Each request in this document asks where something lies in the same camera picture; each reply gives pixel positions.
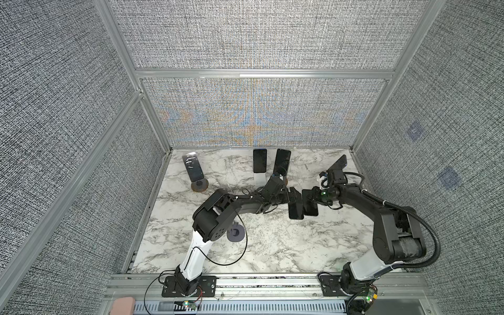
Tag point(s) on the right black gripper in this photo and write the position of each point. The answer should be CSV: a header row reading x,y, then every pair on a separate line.
x,y
314,194

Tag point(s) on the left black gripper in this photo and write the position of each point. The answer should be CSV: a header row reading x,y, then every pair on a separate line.
x,y
286,199

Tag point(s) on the phone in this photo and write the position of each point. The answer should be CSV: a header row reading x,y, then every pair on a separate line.
x,y
296,209
282,162
336,171
193,166
310,206
259,160

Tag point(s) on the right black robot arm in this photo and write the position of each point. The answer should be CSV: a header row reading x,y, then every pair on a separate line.
x,y
397,237

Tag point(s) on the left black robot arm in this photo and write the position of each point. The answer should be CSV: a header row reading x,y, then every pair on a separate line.
x,y
216,216

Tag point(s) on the white phone stand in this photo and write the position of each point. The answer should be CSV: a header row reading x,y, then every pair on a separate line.
x,y
259,179

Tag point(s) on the phone on white stand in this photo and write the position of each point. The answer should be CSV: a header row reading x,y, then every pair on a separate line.
x,y
259,160

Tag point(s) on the front-left grey round stand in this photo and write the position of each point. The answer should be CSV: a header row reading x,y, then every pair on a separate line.
x,y
236,233

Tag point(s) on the far-left brown round stand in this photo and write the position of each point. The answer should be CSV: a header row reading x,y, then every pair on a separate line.
x,y
200,186

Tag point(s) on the pink box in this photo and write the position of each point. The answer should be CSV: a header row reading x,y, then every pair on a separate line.
x,y
123,306

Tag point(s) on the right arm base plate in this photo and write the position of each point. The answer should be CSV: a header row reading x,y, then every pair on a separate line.
x,y
331,286

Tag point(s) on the white vented cable tray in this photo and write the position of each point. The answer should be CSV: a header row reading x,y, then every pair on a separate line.
x,y
244,307

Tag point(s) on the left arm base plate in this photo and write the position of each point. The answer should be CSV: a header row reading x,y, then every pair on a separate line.
x,y
179,287

